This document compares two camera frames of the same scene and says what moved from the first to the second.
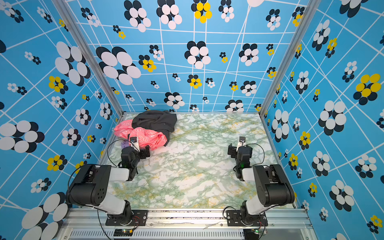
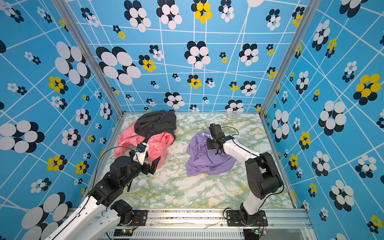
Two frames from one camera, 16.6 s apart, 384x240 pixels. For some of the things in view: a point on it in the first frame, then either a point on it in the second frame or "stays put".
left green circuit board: [123, 232] stays put
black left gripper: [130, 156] → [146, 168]
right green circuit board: [250, 234] stays put
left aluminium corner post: [90, 52] stays put
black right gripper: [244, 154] → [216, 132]
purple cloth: [124, 144] → [202, 161]
